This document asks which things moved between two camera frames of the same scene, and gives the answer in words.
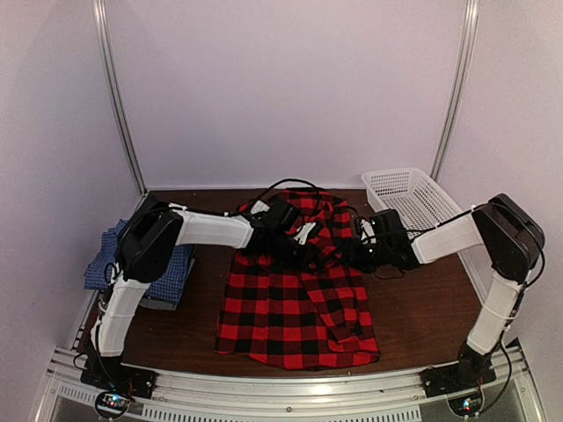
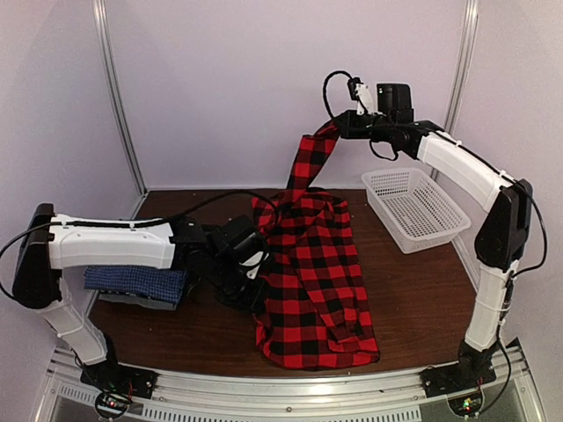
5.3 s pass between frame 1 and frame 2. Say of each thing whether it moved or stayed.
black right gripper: moved
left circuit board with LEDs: stayed
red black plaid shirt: moved
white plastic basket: stayed
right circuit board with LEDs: stayed
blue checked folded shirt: stayed
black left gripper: moved
